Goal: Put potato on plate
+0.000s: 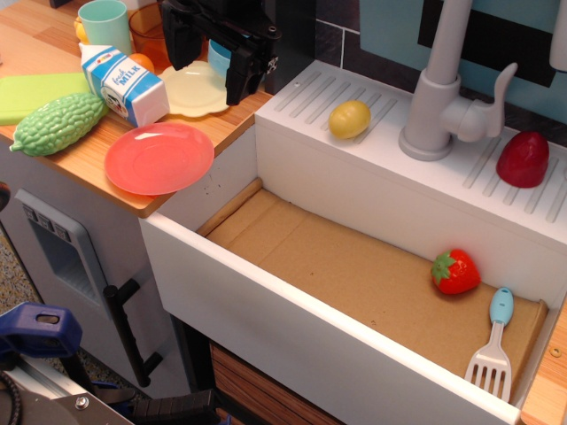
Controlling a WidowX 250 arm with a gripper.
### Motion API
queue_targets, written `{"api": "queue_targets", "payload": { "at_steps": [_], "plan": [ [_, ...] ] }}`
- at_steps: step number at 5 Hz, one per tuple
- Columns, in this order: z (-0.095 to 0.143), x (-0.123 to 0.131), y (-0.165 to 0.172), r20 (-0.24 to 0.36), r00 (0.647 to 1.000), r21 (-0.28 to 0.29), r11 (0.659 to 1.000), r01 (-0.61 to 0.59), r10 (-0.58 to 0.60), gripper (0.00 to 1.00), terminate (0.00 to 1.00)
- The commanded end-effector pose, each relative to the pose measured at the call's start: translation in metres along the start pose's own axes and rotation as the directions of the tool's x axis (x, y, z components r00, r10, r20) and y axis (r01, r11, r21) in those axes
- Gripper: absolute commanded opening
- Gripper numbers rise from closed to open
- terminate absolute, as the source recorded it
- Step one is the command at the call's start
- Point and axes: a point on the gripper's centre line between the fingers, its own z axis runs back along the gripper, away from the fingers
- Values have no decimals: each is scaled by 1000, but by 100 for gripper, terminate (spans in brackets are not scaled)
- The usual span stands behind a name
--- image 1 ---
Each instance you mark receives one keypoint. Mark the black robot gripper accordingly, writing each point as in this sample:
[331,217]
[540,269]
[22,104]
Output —
[242,27]

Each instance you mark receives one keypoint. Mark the yellow toy potato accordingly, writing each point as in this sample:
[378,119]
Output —
[349,119]

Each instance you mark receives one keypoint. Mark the pale yellow scalloped plate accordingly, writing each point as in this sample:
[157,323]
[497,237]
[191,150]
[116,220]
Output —
[194,91]

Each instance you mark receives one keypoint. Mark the pink plastic plate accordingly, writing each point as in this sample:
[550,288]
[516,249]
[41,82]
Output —
[159,159]

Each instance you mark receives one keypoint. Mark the blue plastic bowl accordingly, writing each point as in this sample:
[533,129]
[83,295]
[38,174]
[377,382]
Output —
[218,58]

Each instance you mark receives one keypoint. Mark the orange transparent bowl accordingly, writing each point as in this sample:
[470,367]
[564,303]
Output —
[148,37]

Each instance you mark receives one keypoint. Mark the orange toy fruit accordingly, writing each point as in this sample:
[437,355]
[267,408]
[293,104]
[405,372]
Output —
[143,61]

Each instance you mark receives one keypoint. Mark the blue white milk carton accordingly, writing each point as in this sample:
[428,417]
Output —
[128,89]

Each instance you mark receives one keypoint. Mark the mint green plastic cup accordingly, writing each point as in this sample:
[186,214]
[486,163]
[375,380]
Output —
[106,23]

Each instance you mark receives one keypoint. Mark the yellow toy banana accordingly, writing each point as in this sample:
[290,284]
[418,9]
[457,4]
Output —
[80,31]

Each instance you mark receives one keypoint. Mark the green toy bitter gourd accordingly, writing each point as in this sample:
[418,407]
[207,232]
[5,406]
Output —
[58,124]

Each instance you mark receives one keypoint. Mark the lime green cutting board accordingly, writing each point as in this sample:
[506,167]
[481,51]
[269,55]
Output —
[21,95]

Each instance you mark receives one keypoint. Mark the grey toy faucet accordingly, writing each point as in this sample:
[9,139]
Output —
[438,111]

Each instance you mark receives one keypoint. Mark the grey dishwasher panel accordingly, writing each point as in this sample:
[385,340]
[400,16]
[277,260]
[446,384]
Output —
[69,252]

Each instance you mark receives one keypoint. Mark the white toy sink basin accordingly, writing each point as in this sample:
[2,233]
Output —
[280,356]

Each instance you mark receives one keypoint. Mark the brown cardboard liner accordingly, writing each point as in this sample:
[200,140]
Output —
[381,286]

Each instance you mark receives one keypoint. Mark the red toy strawberry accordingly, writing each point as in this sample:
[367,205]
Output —
[454,272]

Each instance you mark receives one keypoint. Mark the dark red toy pepper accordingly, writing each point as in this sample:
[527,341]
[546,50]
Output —
[524,161]

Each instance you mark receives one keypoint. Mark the blue clamp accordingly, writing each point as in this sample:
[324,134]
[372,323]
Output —
[39,331]

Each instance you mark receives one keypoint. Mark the white blue toy spatula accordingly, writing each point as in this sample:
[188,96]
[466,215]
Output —
[489,367]

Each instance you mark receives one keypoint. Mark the black vertical post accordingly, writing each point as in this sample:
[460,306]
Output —
[296,48]

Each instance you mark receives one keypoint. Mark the black cabinet door handle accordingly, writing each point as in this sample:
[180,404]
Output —
[115,298]

